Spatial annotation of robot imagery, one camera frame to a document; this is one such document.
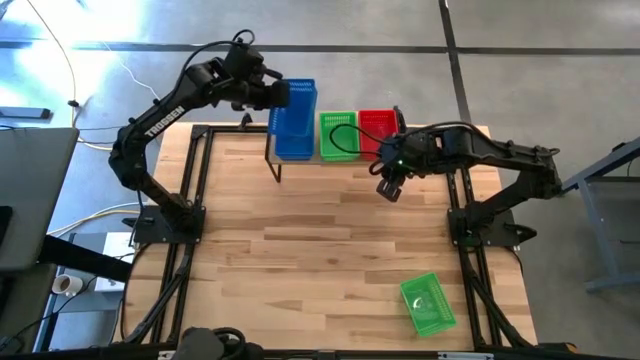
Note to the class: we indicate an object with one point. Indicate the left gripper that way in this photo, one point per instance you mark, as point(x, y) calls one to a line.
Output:
point(245, 75)

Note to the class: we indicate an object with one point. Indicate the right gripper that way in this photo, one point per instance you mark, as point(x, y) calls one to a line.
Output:
point(405, 155)

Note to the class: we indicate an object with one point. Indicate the red plastic basket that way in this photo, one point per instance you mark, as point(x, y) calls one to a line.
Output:
point(375, 122)

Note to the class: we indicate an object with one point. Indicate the green plastic basket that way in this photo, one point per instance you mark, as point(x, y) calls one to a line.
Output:
point(427, 304)
point(345, 120)

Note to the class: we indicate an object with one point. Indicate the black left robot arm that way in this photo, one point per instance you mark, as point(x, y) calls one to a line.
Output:
point(165, 117)

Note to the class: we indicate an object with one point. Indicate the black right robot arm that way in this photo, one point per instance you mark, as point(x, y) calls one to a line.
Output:
point(500, 150)

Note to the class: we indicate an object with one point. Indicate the wooden shelf with black legs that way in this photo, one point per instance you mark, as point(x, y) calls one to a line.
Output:
point(300, 163)

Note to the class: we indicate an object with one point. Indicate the white box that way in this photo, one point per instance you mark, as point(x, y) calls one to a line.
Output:
point(117, 245)

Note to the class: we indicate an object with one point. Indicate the flat black device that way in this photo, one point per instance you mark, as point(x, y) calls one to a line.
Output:
point(25, 113)

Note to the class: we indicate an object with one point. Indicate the black beam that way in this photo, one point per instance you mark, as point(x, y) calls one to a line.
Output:
point(75, 255)

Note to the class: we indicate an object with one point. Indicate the grey desk top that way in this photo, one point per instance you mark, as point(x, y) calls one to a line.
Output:
point(30, 190)

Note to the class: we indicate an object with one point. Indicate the white cup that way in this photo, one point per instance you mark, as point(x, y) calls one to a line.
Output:
point(67, 285)

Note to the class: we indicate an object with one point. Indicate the small black frame bracket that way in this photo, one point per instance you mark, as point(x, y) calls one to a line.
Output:
point(246, 120)

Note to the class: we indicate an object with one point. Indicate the black aluminium table frame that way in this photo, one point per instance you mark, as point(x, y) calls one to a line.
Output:
point(225, 129)

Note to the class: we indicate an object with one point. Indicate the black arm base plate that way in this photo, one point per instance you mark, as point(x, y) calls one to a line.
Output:
point(150, 227)
point(500, 225)

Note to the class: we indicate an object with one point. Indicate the grey metal table frame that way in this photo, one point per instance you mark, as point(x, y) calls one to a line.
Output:
point(595, 167)

